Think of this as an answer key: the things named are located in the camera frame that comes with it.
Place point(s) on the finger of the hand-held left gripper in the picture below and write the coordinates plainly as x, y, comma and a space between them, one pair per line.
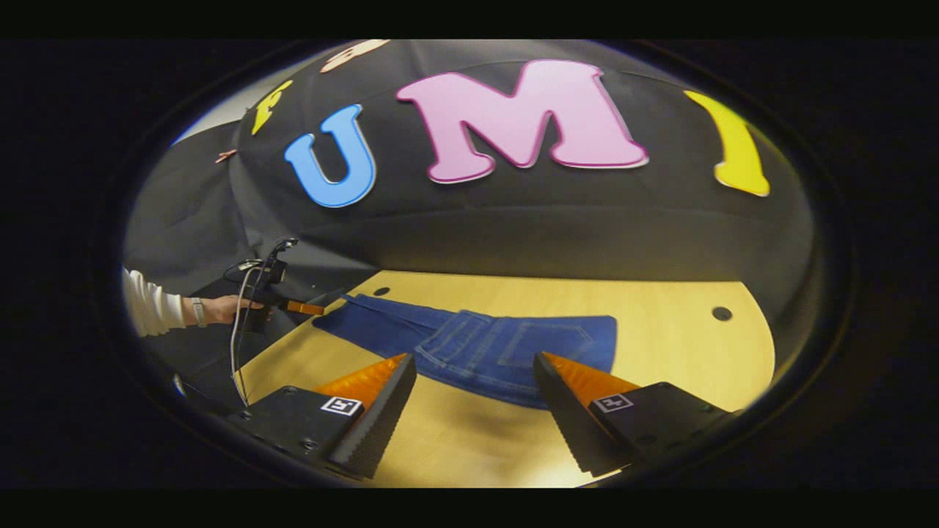
304, 307

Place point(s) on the blue jeans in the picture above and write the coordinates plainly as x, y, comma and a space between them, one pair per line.
499, 352

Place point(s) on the silver wristband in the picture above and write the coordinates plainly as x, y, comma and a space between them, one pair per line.
199, 312

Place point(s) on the black backdrop cloth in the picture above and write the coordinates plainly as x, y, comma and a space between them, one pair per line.
513, 220

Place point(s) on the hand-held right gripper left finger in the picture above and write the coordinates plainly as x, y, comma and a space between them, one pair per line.
378, 418

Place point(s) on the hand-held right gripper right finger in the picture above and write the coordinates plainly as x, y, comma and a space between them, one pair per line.
565, 414

